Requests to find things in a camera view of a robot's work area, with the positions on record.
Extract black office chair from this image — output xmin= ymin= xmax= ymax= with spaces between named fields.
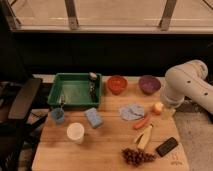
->
xmin=0 ymin=78 xmax=46 ymax=171

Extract apple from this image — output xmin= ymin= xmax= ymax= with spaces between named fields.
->
xmin=152 ymin=102 xmax=163 ymax=115

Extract red bowl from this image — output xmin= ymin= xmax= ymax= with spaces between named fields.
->
xmin=107 ymin=75 xmax=127 ymax=95

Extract blue sponge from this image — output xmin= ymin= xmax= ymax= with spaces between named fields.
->
xmin=85 ymin=108 xmax=103 ymax=128

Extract light blue cloth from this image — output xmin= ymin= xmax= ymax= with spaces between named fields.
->
xmin=119 ymin=104 xmax=145 ymax=121

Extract green plastic tray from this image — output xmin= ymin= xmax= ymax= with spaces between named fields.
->
xmin=48 ymin=73 xmax=102 ymax=109

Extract dish brush in tray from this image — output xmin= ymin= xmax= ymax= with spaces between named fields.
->
xmin=89 ymin=72 xmax=97 ymax=102

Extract white cup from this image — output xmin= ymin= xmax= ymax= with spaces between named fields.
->
xmin=66 ymin=123 xmax=85 ymax=144

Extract black rectangular block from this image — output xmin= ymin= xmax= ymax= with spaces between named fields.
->
xmin=156 ymin=137 xmax=178 ymax=157

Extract blue cup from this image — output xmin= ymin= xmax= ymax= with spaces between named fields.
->
xmin=51 ymin=108 xmax=64 ymax=124

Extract banana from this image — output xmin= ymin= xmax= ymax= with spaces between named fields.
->
xmin=134 ymin=124 xmax=153 ymax=150

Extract orange carrot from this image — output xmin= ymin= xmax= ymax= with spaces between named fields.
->
xmin=133 ymin=114 xmax=150 ymax=130

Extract bunch of red grapes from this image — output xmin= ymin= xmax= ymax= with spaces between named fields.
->
xmin=122 ymin=148 xmax=156 ymax=167

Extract purple bowl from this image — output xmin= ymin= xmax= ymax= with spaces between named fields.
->
xmin=138 ymin=75 xmax=161 ymax=95

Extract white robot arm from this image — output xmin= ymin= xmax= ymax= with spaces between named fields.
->
xmin=160 ymin=60 xmax=213 ymax=116

